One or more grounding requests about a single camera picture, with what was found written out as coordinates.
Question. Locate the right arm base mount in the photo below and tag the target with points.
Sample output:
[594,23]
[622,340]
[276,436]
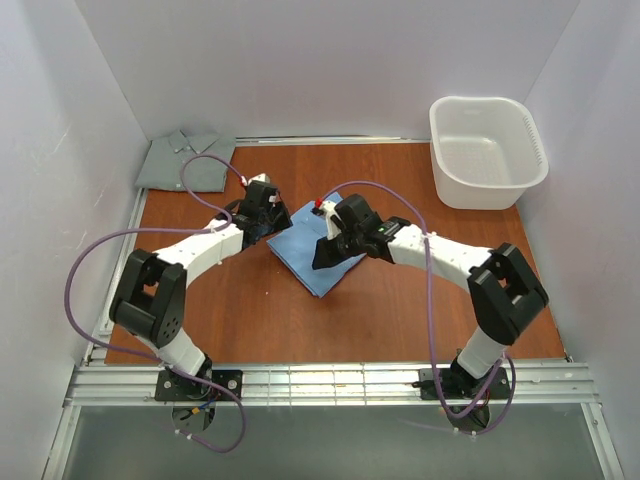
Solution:
[457,387]

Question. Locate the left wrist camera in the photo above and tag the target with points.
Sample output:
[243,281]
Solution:
[257,187]

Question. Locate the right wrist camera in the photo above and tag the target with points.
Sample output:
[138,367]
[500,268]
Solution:
[324,213]

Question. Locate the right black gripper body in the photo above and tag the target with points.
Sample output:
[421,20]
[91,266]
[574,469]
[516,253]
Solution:
[341,245]

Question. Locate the white plastic basket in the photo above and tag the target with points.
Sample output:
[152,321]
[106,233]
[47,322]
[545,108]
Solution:
[485,152]

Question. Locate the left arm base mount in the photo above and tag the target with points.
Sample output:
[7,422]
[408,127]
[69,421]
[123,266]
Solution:
[171,387]

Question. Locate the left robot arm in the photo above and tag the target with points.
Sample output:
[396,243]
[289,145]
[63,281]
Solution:
[150,298]

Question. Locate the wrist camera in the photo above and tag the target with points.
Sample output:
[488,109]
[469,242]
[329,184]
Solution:
[257,187]
[324,213]

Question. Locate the light blue long sleeve shirt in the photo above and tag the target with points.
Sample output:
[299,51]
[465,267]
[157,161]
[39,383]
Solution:
[295,247]

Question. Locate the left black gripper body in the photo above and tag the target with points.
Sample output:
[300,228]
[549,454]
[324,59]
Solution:
[275,220]

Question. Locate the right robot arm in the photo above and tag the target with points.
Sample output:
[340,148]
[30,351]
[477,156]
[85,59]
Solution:
[506,294]

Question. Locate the folded grey shirt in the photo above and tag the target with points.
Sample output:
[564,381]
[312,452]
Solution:
[166,156]

